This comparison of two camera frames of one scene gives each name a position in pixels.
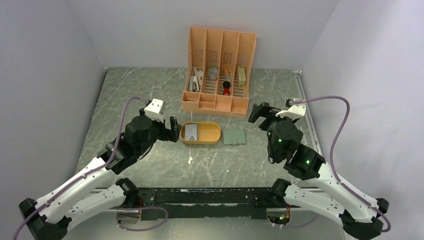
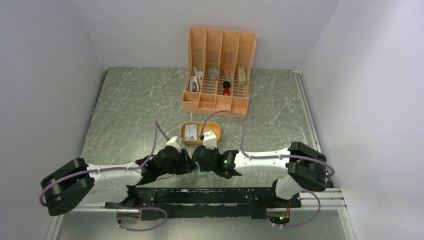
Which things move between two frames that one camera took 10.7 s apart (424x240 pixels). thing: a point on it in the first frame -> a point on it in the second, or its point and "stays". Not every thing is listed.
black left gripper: [172, 135] -> [186, 165]
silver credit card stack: [191, 130] stays
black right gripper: [263, 110] -> [202, 169]
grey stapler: [195, 81] stays
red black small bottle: [226, 83] stays
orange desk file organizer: [219, 66] stays
